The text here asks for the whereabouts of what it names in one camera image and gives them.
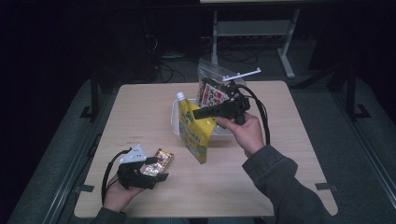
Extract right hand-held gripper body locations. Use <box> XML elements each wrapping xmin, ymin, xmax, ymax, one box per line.
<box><xmin>221</xmin><ymin>67</ymin><xmax>262</xmax><ymax>126</ymax></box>

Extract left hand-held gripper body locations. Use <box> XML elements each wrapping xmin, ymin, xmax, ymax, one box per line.
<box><xmin>117</xmin><ymin>143</ymin><xmax>157</xmax><ymax>189</ymax></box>

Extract gold brown snack packet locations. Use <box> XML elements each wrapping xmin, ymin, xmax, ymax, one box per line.
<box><xmin>139</xmin><ymin>147</ymin><xmax>176</xmax><ymax>178</ymax></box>

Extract clear seaweed snack bag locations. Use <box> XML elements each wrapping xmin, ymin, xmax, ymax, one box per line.
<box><xmin>196</xmin><ymin>57</ymin><xmax>248</xmax><ymax>108</ymax></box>

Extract yellow spouted pouch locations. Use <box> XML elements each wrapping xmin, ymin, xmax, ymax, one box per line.
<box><xmin>175</xmin><ymin>91</ymin><xmax>218</xmax><ymax>165</ymax></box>

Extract white plastic container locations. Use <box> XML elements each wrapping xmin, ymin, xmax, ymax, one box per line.
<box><xmin>169</xmin><ymin>98</ymin><xmax>234</xmax><ymax>147</ymax></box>

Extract person's right hand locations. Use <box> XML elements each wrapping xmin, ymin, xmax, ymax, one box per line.
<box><xmin>216</xmin><ymin>112</ymin><xmax>266</xmax><ymax>159</ymax></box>

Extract person's left hand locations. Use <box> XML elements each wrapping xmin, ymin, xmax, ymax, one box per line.
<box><xmin>103</xmin><ymin>174</ymin><xmax>146</xmax><ymax>214</ymax></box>

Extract grey tape strip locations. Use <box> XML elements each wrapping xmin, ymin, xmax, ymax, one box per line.
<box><xmin>315</xmin><ymin>182</ymin><xmax>339</xmax><ymax>192</ymax></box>
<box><xmin>74</xmin><ymin>184</ymin><xmax>95</xmax><ymax>193</ymax></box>

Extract black metal stand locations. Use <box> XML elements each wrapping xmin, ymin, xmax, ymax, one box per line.
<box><xmin>345</xmin><ymin>64</ymin><xmax>372</xmax><ymax>121</ymax></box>
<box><xmin>79</xmin><ymin>70</ymin><xmax>101</xmax><ymax>121</ymax></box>

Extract right hand-held gripper cable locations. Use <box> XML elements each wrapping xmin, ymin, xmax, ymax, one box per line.
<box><xmin>237</xmin><ymin>84</ymin><xmax>272</xmax><ymax>147</ymax></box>

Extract hand-held gripper cable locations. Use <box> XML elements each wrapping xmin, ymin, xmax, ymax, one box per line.
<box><xmin>237</xmin><ymin>84</ymin><xmax>272</xmax><ymax>147</ymax></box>
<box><xmin>100</xmin><ymin>147</ymin><xmax>134</xmax><ymax>206</ymax></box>

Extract left hand-held gripper cable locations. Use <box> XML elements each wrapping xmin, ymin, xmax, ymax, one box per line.
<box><xmin>100</xmin><ymin>147</ymin><xmax>134</xmax><ymax>206</ymax></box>

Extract black floor cables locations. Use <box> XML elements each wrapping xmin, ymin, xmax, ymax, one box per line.
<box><xmin>146</xmin><ymin>34</ymin><xmax>260</xmax><ymax>84</ymax></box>

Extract white metal desk frame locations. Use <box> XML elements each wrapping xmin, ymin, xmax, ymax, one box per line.
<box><xmin>199</xmin><ymin>0</ymin><xmax>312</xmax><ymax>80</ymax></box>

